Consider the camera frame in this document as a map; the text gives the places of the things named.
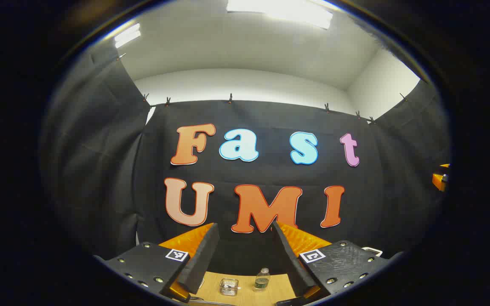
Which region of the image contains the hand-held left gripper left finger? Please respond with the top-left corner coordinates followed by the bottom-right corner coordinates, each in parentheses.
top-left (94, 222), bottom-right (221, 301)

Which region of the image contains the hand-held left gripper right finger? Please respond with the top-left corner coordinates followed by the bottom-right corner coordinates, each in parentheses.
top-left (271, 221), bottom-right (404, 300)

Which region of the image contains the clear plastic water bottle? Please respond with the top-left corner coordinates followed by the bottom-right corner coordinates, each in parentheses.
top-left (254, 268), bottom-right (271, 292)

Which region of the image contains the row of backdrop clips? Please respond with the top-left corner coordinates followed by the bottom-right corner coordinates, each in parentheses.
top-left (117, 52), bottom-right (408, 126)

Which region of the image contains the ceiling light panel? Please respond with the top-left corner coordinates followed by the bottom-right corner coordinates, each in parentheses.
top-left (227, 0), bottom-right (334, 30)
top-left (113, 23), bottom-right (142, 48)

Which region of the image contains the metal wire basket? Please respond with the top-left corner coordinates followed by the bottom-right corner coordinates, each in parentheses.
top-left (219, 278), bottom-right (239, 297)

